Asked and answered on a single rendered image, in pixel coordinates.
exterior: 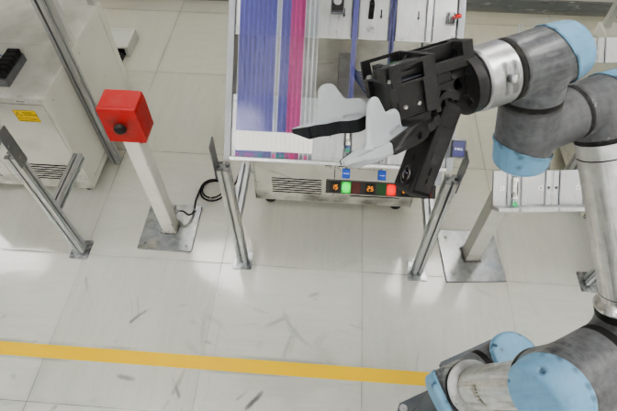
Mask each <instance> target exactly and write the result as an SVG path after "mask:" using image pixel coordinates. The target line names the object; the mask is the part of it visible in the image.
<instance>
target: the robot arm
mask: <svg viewBox="0 0 617 411"><path fill-rule="evenodd" d="M596 55H597V50H596V43H595V40H594V38H593V36H592V35H591V33H590V31H589V30H588V29H587V28H586V27H585V26H584V25H582V24H580V23H578V22H577V21H574V20H561V21H555V22H551V23H547V24H540V25H537V26H535V27H534V28H530V29H527V30H524V31H522V32H518V33H515V34H512V35H509V36H507V37H503V38H500V39H493V40H491V41H488V42H484V43H481V44H478V45H476V46H473V39H458V38H451V39H446V40H443V41H439V42H436V43H433V44H430V45H427V46H423V47H420V48H417V49H414V50H408V51H405V50H398V51H395V52H392V53H389V54H386V55H382V56H379V57H376V58H373V59H370V60H366V61H361V62H360V67H361V73H362V77H363V82H364V83H365V92H366V97H367V98H369V101H368V103H367V102H366V101H365V100H364V99H363V98H359V97H357V98H345V97H343V96H342V94H341V93H340V92H339V90H338V89H337V88H336V86H335V85H334V84H332V83H325V84H323V85H322V86H321V87H320V88H319V90H318V98H317V116H316V121H315V122H311V123H307V124H305V125H302V126H299V127H296V128H292V133H293V134H296V135H299V136H300V137H303V138H306V139H314V138H318V137H328V136H332V135H336V134H342V133H348V134H351V133H357V132H361V131H363V130H365V143H364V145H363V146H362V147H361V148H359V149H358V150H354V151H352V152H350V153H349V154H348V155H346V156H345V157H344V158H342V159H341V160H340V165H341V166H344V167H350V168H359V167H362V166H365V165H367V164H370V163H373V162H377V161H381V160H383V159H385V158H388V157H390V156H392V155H397V154H399V153H401V152H402V151H404V150H406V152H405V155H404V158H403V161H402V163H401V165H400V168H399V171H398V175H397V178H396V181H395V186H396V187H397V188H398V189H399V190H401V191H403V192H404V193H406V194H408V195H411V196H414V197H418V198H421V199H426V198H429V197H430V194H431V191H432V188H433V186H434V183H435V180H436V178H437V175H438V172H439V171H440V168H441V166H442V163H443V159H444V156H445V153H446V152H447V149H448V146H449V144H450V141H451V139H452V136H453V134H454V130H455V127H456V125H457V122H458V119H459V117H460V115H461V114H462V115H466V116H467V115H471V114H474V113H476V112H483V111H487V110H489V109H492V108H495V107H498V112H497V118H496V126H495V132H494V133H493V135H492V139H493V151H492V159H493V161H494V163H495V164H496V166H497V167H499V169H500V170H503V171H504V172H505V173H508V174H511V175H514V176H519V177H532V176H535V175H538V174H541V173H543V172H544V171H545V170H546V169H547V168H548V166H549V163H550V160H552V159H553V156H554V155H553V151H554V150H555V149H557V148H560V147H562V146H565V145H566V144H569V143H571V142H573V143H574V147H575V153H576V158H577V164H578V174H579V180H580V186H581V192H582V197H583V203H584V208H585V214H586V219H587V225H588V231H589V241H590V246H591V252H592V258H593V263H594V269H595V274H596V280H597V286H598V292H597V293H596V294H595V295H594V296H593V299H592V303H593V308H594V314H593V317H592V319H591V320H590V322H589V323H588V324H587V325H585V326H583V327H581V328H578V329H576V330H574V331H572V332H571V333H569V334H567V335H565V336H564V337H562V338H560V339H558V340H555V341H553V342H551V343H548V344H545V345H541V346H534V345H533V343H532V342H531V341H530V340H529V339H527V338H526V337H524V336H523V335H521V334H519V333H516V332H513V331H504V332H501V333H499V334H497V335H496V336H494V337H493V338H492V340H491V341H490V342H489V343H487V344H485V345H483V346H481V347H480V348H478V349H476V350H473V351H471V352H469V353H467V354H466V355H464V356H462V357H460V358H458V359H456V360H454V361H451V362H450V363H448V364H446V365H444V366H443V367H441V368H439V369H437V370H433V371H432V372H431V373H429V374H427V375H426V377H425V383H426V387H427V390H428V393H429V395H430V397H431V399H432V401H433V403H434V405H435V407H436V409H437V411H617V68H615V69H611V70H608V71H605V72H596V73H593V74H592V75H590V76H588V77H587V78H584V79H582V80H579V81H578V79H579V78H582V77H584V76H585V75H586V74H587V73H588V72H589V71H590V70H591V69H592V67H593V65H594V63H595V60H596ZM388 57H389V59H390V63H389V64H387V65H383V64H380V63H378V64H376V65H372V69H373V70H372V71H371V66H370V62H374V61H379V60H383V59H385V58H388ZM403 58H404V59H403ZM372 72H373V75H374V76H372Z"/></svg>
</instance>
